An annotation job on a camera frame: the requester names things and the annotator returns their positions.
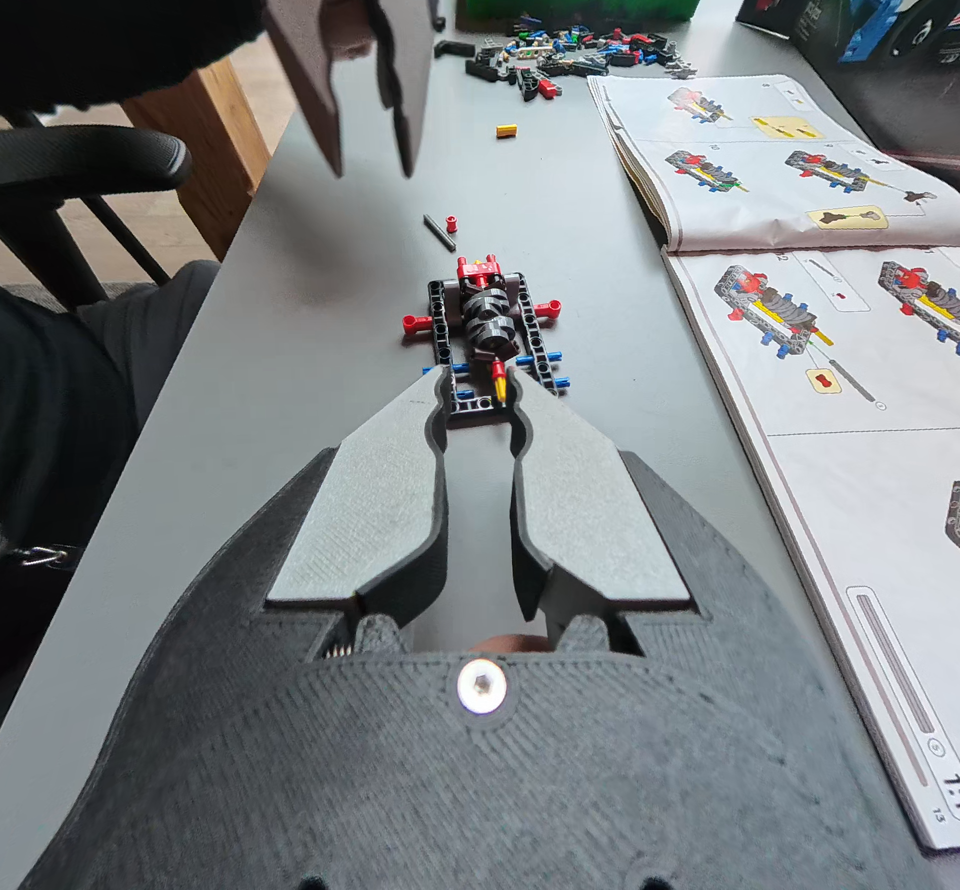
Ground black office chair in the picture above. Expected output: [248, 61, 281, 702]
[0, 110, 194, 313]

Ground person's left forearm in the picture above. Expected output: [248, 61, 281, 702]
[0, 0, 264, 114]

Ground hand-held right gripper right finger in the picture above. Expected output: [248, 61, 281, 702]
[508, 366, 693, 651]

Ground black strap buckle with clip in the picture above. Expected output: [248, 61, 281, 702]
[0, 541, 81, 572]

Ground black lego set box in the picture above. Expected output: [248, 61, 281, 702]
[735, 0, 960, 159]

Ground wooden furniture panel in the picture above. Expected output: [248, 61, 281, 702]
[122, 35, 273, 261]

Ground black frame lego assembly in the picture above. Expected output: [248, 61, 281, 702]
[402, 254, 575, 427]

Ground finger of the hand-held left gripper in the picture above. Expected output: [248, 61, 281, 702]
[249, 0, 345, 178]
[366, 0, 451, 180]

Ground person's grey trousers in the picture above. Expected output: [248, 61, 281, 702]
[75, 260, 222, 429]

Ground person's black jacket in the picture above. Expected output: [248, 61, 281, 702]
[0, 288, 140, 711]

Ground pile of loose lego pieces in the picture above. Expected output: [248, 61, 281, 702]
[433, 18, 700, 103]

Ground lego instruction booklet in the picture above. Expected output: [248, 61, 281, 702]
[586, 72, 960, 852]

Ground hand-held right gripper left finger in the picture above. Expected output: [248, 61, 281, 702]
[264, 365, 453, 632]

